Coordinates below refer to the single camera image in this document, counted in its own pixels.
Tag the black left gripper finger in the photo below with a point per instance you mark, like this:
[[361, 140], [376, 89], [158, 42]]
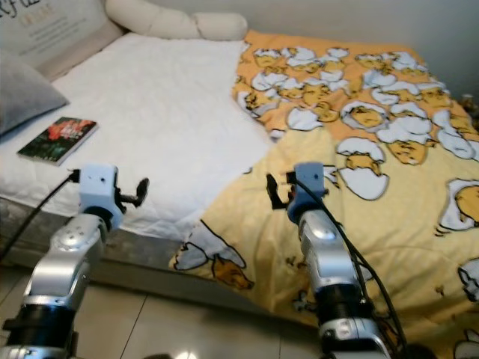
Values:
[[141, 191]]

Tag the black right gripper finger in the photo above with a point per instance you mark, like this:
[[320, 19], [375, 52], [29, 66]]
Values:
[[272, 191]]

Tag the grey pillow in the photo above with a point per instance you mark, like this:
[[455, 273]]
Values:
[[26, 97]]

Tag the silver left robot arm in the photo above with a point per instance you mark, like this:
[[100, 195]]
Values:
[[67, 262]]

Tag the dark red-covered book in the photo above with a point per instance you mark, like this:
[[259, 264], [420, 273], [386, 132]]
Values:
[[56, 138]]

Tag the white quilted bed mattress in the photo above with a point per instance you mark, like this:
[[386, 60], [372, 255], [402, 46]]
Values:
[[157, 97]]

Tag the beige bolster pillow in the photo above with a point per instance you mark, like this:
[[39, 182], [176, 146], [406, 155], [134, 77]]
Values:
[[172, 21]]

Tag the patterned plastic-wrapped mattress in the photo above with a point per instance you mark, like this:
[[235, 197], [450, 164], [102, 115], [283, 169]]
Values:
[[52, 30]]

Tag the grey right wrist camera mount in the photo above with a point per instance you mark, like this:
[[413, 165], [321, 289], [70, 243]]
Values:
[[307, 187]]

